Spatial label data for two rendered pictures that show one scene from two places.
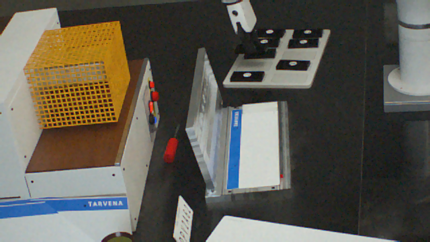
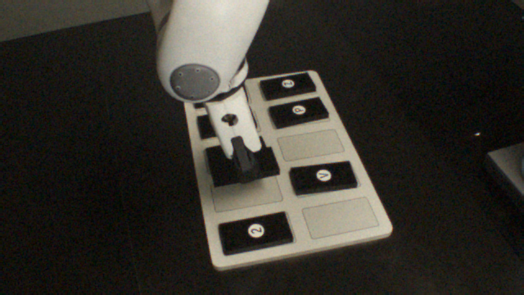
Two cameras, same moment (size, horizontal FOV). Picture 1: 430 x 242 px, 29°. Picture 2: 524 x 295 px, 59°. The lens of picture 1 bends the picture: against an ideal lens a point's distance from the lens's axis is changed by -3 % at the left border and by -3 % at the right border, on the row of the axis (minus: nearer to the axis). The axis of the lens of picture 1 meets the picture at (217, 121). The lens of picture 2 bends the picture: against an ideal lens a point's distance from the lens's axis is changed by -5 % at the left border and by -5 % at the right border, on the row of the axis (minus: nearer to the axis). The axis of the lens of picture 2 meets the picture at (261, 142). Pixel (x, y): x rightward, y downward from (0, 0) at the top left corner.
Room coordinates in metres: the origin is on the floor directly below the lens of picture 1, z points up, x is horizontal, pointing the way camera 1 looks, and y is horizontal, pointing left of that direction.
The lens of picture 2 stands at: (2.01, 0.10, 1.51)
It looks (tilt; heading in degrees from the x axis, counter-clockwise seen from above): 45 degrees down; 327
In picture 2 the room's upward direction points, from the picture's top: straight up
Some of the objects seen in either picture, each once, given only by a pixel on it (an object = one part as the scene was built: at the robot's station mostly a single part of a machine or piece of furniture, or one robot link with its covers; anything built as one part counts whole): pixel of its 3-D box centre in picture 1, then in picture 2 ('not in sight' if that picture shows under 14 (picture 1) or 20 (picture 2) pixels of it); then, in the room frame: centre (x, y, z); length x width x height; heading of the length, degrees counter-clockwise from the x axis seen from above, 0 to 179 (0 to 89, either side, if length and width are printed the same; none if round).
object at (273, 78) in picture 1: (279, 56); (273, 152); (2.48, -0.22, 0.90); 0.40 x 0.27 x 0.01; 160
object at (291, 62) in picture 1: (293, 64); (323, 177); (2.38, -0.25, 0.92); 0.10 x 0.05 x 0.01; 66
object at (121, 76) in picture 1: (78, 74); not in sight; (1.95, 0.32, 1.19); 0.23 x 0.20 x 0.17; 173
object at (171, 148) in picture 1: (173, 141); not in sight; (2.03, 0.13, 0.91); 0.18 x 0.03 x 0.03; 169
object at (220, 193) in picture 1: (249, 146); not in sight; (1.94, -0.07, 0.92); 0.44 x 0.21 x 0.04; 173
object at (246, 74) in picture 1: (247, 76); (255, 233); (2.35, -0.11, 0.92); 0.10 x 0.05 x 0.01; 71
